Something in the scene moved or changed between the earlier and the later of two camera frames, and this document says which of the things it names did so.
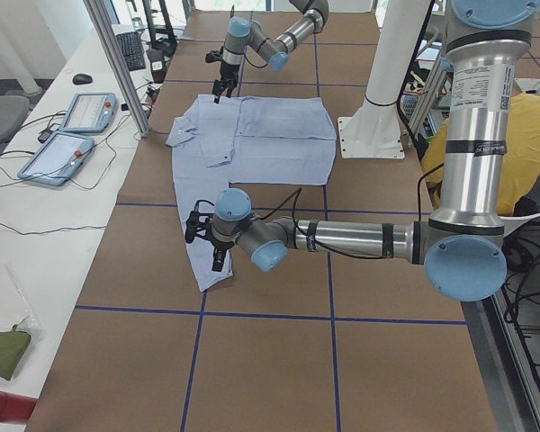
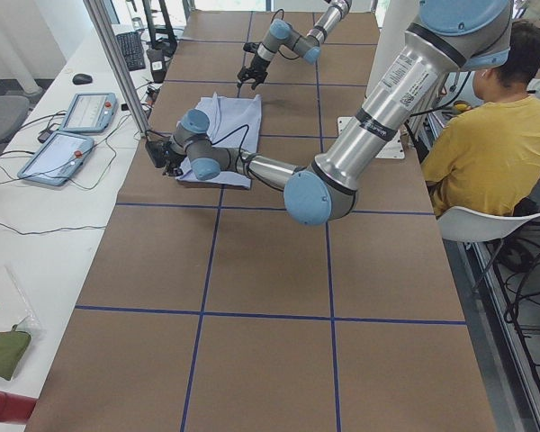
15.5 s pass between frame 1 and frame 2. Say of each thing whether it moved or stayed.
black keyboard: stayed
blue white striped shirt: moved
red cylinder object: stayed
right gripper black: moved
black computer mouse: stayed
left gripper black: moved
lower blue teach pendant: stayed
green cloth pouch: stayed
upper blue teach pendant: stayed
